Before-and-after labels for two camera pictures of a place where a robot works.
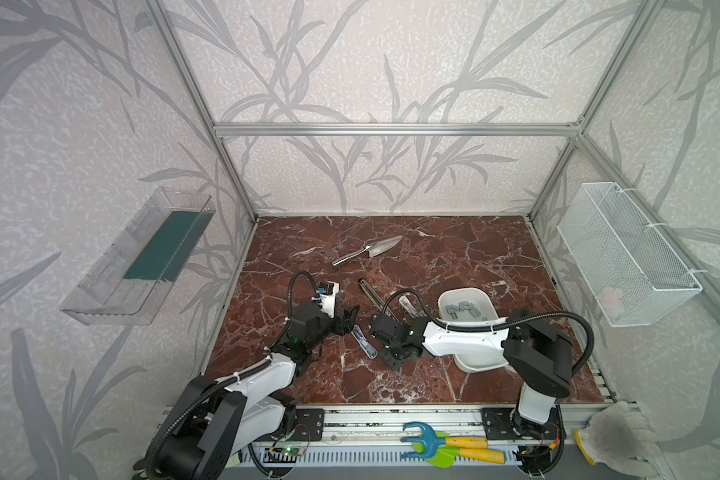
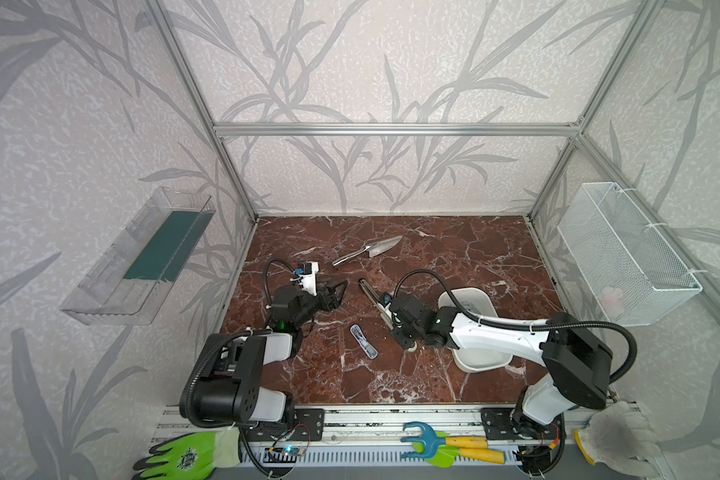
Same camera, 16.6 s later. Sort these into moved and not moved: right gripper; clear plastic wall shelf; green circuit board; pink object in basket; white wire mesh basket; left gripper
Moved: right gripper; left gripper
Not moved: pink object in basket; green circuit board; white wire mesh basket; clear plastic wall shelf
